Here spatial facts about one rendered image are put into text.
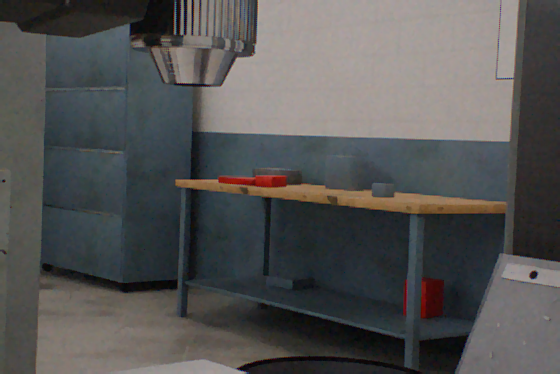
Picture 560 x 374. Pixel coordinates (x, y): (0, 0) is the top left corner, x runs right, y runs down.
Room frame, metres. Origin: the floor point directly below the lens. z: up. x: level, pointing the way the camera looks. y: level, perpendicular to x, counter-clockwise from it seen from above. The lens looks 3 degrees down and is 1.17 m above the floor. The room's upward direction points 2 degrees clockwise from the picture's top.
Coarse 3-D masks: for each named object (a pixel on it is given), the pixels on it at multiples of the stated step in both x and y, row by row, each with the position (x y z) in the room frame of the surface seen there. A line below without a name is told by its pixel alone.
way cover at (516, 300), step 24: (504, 264) 0.73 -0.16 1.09; (528, 264) 0.72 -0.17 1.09; (552, 264) 0.71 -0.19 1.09; (504, 288) 0.72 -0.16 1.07; (528, 288) 0.71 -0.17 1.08; (552, 288) 0.70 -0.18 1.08; (480, 312) 0.73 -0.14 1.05; (504, 312) 0.71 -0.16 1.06; (528, 312) 0.70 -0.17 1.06; (552, 312) 0.69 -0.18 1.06; (480, 336) 0.72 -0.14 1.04; (504, 336) 0.70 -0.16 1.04; (528, 336) 0.69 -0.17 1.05; (552, 336) 0.68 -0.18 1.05; (480, 360) 0.71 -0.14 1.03; (504, 360) 0.70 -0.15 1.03; (528, 360) 0.68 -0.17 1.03; (552, 360) 0.67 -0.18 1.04
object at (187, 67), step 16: (160, 48) 0.38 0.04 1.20; (176, 48) 0.38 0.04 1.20; (160, 64) 0.38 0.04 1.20; (176, 64) 0.38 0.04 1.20; (192, 64) 0.38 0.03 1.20; (208, 64) 0.38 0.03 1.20; (224, 64) 0.38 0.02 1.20; (176, 80) 0.38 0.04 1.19; (192, 80) 0.38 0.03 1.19; (208, 80) 0.38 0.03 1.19; (224, 80) 0.39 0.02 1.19
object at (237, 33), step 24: (168, 0) 0.37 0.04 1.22; (192, 0) 0.37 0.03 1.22; (216, 0) 0.37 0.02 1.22; (240, 0) 0.38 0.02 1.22; (144, 24) 0.38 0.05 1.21; (168, 24) 0.37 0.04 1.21; (192, 24) 0.37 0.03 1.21; (216, 24) 0.37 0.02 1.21; (240, 24) 0.38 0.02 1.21; (144, 48) 0.39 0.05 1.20; (192, 48) 0.38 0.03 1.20; (216, 48) 0.37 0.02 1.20; (240, 48) 0.38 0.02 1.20
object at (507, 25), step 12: (504, 0) 5.71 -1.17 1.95; (516, 0) 5.64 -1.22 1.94; (504, 12) 5.70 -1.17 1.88; (516, 12) 5.64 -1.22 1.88; (504, 24) 5.70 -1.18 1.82; (516, 24) 5.64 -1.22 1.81; (504, 36) 5.69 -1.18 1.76; (504, 48) 5.69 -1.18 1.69; (504, 60) 5.68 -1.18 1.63; (504, 72) 5.68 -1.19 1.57
